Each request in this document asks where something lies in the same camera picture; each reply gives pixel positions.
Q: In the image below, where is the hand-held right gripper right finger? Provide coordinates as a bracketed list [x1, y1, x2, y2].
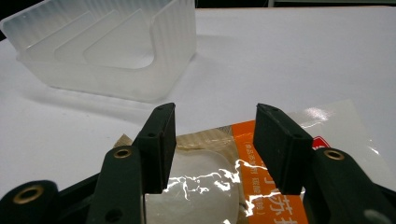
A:
[252, 103, 396, 224]

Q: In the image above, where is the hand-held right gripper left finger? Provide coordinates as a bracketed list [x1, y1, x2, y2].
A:
[85, 102, 177, 224]

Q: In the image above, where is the clear orange-labelled food packet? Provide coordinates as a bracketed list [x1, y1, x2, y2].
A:
[113, 98, 396, 224]

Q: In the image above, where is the translucent plastic divider rack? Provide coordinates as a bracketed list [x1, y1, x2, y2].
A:
[0, 0, 198, 104]

